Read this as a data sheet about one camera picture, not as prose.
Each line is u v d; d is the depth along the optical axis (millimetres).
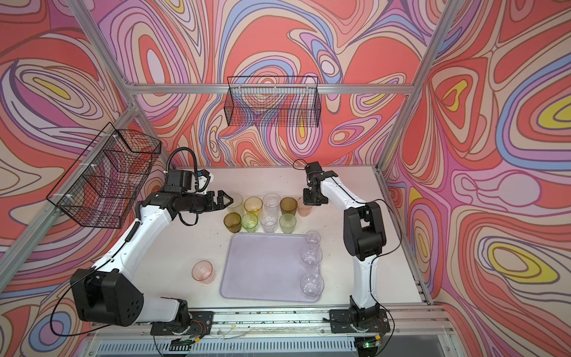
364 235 545
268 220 960
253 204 965
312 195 842
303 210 990
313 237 896
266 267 858
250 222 959
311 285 809
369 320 677
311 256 875
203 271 842
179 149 637
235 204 783
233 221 959
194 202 673
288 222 964
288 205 974
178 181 627
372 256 560
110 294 398
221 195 725
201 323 730
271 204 1004
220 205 706
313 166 803
